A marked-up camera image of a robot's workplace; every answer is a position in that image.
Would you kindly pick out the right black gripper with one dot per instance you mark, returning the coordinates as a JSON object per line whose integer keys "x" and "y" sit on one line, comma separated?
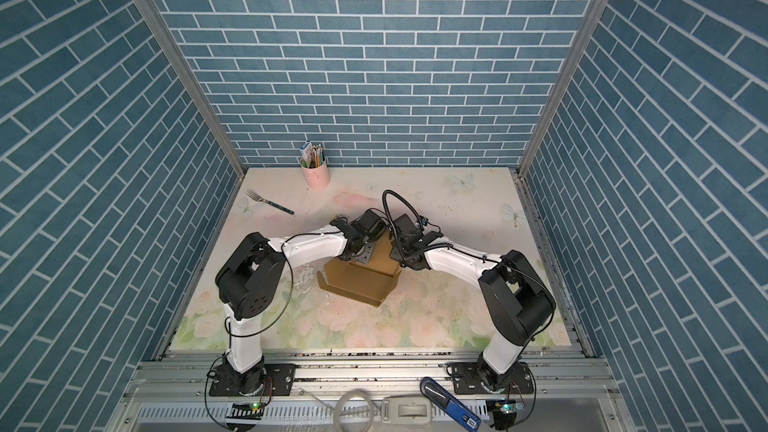
{"x": 394, "y": 253}

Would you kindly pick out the blue handheld tool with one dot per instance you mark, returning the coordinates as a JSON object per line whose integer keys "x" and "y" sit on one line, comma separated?
{"x": 450, "y": 405}

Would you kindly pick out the grey white plastic device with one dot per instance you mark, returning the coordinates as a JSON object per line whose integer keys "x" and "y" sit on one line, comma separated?
{"x": 413, "y": 410}

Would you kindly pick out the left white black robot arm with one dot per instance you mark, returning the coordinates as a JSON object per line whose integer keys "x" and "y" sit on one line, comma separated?
{"x": 248, "y": 283}

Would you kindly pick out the metal fork teal handle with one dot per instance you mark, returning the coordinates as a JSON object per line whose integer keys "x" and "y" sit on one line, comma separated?
{"x": 258, "y": 198}

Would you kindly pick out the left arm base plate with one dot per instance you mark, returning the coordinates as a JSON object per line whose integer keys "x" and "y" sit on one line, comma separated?
{"x": 282, "y": 379}

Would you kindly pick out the brown cardboard box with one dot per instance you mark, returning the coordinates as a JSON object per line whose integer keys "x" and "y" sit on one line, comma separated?
{"x": 369, "y": 277}

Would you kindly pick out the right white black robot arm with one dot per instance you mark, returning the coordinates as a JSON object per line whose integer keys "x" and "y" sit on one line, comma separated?
{"x": 519, "y": 304}

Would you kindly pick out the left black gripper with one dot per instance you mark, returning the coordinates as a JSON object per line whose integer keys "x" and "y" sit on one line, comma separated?
{"x": 367, "y": 256}

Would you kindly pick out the pink pen holder bucket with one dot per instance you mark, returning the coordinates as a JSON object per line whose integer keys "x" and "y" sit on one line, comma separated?
{"x": 317, "y": 178}

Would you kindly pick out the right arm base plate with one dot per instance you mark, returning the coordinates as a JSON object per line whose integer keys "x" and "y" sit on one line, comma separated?
{"x": 478, "y": 377}

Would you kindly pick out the pens in bucket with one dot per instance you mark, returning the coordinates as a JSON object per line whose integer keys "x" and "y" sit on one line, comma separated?
{"x": 312, "y": 155}

